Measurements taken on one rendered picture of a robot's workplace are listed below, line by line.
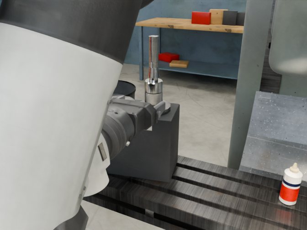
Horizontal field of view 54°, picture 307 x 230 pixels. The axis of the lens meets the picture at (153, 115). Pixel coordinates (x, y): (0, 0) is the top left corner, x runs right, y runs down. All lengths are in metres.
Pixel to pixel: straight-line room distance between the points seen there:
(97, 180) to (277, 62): 0.37
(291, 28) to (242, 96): 0.56
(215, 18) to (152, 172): 3.83
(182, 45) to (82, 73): 5.09
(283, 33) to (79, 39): 0.43
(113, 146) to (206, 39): 4.64
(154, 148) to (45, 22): 0.63
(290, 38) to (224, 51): 4.52
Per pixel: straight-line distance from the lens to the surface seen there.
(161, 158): 0.80
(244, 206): 0.80
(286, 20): 0.57
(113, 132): 0.54
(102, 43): 0.20
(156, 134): 0.77
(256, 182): 0.89
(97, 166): 0.52
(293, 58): 0.58
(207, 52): 5.16
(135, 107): 0.64
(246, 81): 1.08
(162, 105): 0.69
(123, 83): 2.77
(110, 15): 0.20
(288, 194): 0.82
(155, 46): 0.75
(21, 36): 0.20
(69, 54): 0.19
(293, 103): 1.08
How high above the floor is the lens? 1.47
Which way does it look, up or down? 24 degrees down
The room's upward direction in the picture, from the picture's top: straight up
